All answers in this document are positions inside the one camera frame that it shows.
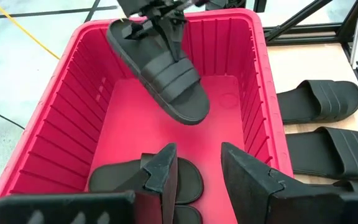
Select black aluminium table frame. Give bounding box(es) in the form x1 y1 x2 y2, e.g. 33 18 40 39
253 0 358 122

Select black floor cable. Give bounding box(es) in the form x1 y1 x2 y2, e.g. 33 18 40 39
0 104 25 130

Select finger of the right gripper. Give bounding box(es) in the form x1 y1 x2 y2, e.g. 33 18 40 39
125 21 152 40
162 15 186 62

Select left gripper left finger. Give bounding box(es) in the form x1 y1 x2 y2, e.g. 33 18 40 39
0 142 179 224

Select red plastic bin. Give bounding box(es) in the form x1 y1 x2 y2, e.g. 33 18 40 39
0 8 294 224

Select yellow floor cable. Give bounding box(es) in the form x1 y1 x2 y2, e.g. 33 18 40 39
0 0 61 60

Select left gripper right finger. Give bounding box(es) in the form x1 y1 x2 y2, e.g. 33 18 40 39
221 142 358 224

